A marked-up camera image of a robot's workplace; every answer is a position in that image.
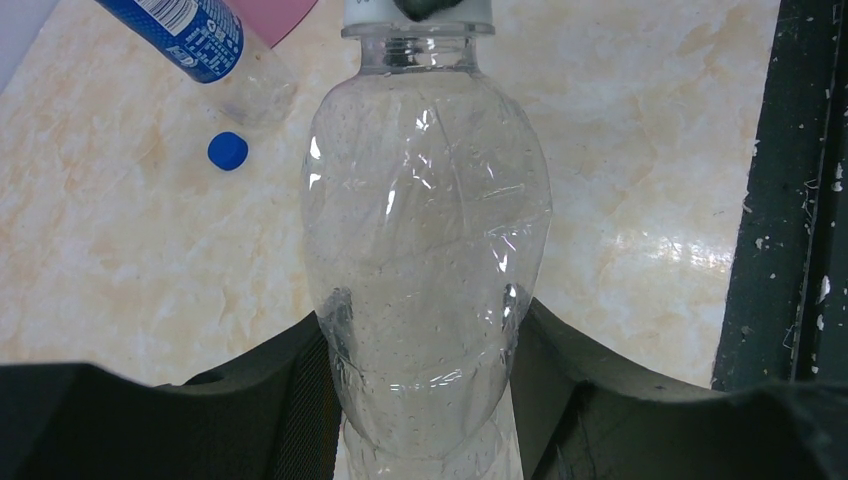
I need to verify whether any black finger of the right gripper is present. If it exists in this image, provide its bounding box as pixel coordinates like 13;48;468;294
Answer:
394;0;462;20

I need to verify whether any clear bottle white cap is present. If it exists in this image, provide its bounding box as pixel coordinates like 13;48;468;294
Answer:
301;22;552;479

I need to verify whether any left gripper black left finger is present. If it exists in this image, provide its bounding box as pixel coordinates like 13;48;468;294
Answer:
1;315;341;479

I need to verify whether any pink metronome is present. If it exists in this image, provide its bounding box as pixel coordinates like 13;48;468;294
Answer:
225;0;317;47

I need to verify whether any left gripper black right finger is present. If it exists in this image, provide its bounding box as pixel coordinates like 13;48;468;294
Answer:
510;301;847;479

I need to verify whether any white blue bottle cap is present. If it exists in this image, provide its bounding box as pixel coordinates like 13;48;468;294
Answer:
343;0;493;27

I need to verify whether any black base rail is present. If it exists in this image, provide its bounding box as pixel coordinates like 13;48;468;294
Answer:
711;1;847;392

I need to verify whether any clear bottle blue label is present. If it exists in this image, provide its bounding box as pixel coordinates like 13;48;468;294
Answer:
99;0;296;128

